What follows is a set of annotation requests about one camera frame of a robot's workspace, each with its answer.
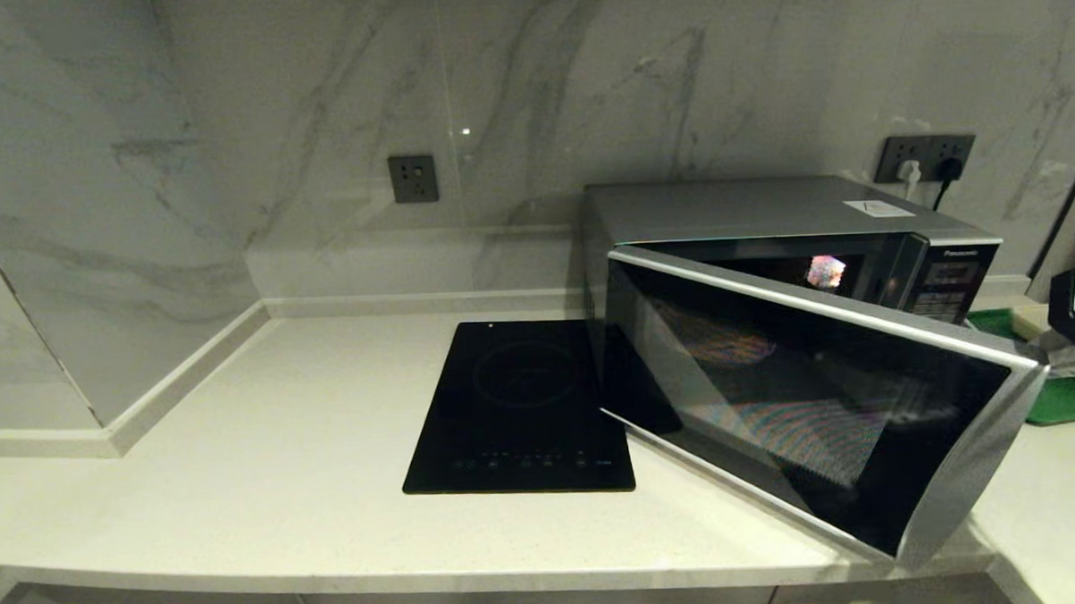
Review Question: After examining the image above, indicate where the microwave door with dark glass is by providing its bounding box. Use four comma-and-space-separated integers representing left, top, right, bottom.
593, 231, 1058, 581

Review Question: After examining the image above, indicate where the lilac round plate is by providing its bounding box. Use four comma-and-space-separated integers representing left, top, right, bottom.
672, 307, 778, 370

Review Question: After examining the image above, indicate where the white paper sheet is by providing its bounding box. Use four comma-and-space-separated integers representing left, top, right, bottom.
842, 197, 919, 222

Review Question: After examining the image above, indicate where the cream rectangular box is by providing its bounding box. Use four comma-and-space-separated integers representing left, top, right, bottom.
1011, 302, 1054, 345

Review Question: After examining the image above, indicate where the green plastic tray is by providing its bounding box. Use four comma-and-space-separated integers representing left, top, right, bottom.
965, 306, 1075, 429

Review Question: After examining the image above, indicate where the black induction cooktop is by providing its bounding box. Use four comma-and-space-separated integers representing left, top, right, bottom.
397, 315, 637, 499

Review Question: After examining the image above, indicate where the dark tall frame edge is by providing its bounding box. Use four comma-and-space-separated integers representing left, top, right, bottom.
1023, 122, 1075, 277

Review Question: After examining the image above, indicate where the black power plug with cord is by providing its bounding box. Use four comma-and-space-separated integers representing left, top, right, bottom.
931, 155, 968, 213

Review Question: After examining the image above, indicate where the grey double wall socket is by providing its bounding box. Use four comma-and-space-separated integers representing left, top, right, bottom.
873, 132, 978, 186

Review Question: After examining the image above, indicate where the grey single wall socket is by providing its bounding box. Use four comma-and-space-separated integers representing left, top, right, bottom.
386, 153, 441, 206

